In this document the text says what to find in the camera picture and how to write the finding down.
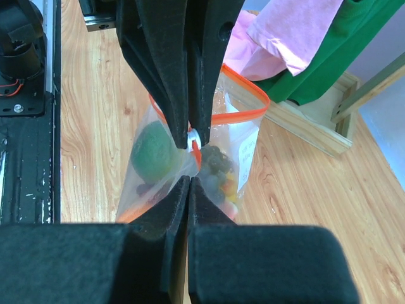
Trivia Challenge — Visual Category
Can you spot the clear zip bag orange zipper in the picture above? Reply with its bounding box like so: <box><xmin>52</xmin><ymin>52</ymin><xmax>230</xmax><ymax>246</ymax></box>
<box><xmin>116</xmin><ymin>65</ymin><xmax>270</xmax><ymax>222</ymax></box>

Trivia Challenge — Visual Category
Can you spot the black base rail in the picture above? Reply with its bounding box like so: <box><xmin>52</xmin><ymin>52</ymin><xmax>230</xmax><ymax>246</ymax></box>
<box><xmin>1</xmin><ymin>1</ymin><xmax>63</xmax><ymax>224</ymax></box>

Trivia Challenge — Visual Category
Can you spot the green yellow mango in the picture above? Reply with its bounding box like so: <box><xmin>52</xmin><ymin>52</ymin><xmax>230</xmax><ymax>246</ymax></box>
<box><xmin>130</xmin><ymin>120</ymin><xmax>180</xmax><ymax>184</ymax></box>

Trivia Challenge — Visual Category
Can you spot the black grape bunch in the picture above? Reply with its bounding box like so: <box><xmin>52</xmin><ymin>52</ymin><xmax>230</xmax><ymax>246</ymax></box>
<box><xmin>197</xmin><ymin>144</ymin><xmax>235</xmax><ymax>205</ymax></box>

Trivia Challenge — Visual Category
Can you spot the green t-shirt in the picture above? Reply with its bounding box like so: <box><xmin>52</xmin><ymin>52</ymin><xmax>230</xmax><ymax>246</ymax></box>
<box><xmin>255</xmin><ymin>0</ymin><xmax>404</xmax><ymax>106</ymax></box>

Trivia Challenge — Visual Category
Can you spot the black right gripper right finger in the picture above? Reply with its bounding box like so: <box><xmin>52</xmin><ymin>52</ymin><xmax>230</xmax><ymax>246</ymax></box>
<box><xmin>188</xmin><ymin>177</ymin><xmax>361</xmax><ymax>303</ymax></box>

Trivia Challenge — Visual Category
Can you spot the pink t-shirt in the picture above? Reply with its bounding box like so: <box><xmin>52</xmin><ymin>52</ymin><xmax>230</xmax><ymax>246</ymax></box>
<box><xmin>223</xmin><ymin>0</ymin><xmax>342</xmax><ymax>81</ymax></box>

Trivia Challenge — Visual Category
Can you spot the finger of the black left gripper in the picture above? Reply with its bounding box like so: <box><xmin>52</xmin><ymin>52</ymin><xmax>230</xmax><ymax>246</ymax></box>
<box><xmin>185</xmin><ymin>0</ymin><xmax>244</xmax><ymax>145</ymax></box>
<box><xmin>116</xmin><ymin>0</ymin><xmax>188</xmax><ymax>149</ymax></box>

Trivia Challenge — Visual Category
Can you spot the wooden clothes rack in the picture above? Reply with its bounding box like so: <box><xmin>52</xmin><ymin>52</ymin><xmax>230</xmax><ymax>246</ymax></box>
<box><xmin>265</xmin><ymin>54</ymin><xmax>404</xmax><ymax>157</ymax></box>

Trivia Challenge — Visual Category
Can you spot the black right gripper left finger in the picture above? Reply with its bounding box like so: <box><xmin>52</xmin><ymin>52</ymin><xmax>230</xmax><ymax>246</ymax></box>
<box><xmin>1</xmin><ymin>177</ymin><xmax>190</xmax><ymax>303</ymax></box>

